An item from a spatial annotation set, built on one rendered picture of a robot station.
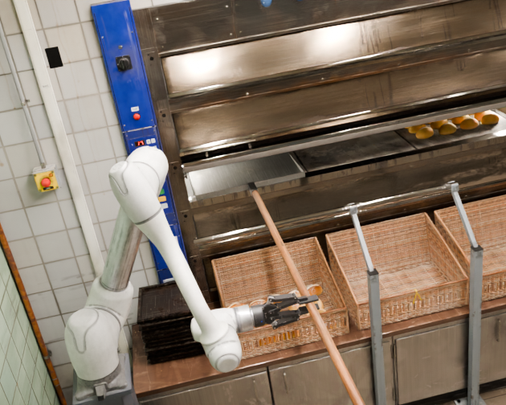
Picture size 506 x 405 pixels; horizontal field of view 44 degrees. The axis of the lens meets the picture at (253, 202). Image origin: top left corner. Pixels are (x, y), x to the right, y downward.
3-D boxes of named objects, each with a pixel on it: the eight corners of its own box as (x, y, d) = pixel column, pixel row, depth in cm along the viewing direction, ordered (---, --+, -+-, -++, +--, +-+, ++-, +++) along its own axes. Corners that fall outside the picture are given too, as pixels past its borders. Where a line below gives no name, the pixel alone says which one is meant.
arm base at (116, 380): (75, 410, 213) (71, 398, 211) (76, 367, 233) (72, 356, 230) (128, 394, 216) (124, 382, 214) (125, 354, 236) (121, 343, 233)
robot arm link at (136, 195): (161, 214, 190) (169, 194, 202) (129, 165, 183) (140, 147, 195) (124, 229, 194) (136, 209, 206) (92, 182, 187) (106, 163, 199)
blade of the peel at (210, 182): (305, 176, 310) (304, 171, 309) (196, 200, 304) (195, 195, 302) (287, 150, 342) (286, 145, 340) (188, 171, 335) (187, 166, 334)
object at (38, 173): (39, 187, 286) (33, 167, 281) (62, 182, 287) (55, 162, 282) (38, 194, 279) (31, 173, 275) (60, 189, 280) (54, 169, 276)
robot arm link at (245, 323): (235, 323, 222) (251, 319, 222) (239, 339, 214) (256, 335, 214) (231, 302, 218) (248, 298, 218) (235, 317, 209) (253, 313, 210)
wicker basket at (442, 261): (328, 277, 335) (323, 233, 323) (426, 255, 341) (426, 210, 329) (357, 333, 292) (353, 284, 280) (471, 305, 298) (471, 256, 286)
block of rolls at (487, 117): (377, 108, 383) (376, 99, 380) (450, 93, 388) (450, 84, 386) (418, 141, 329) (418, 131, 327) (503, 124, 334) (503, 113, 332)
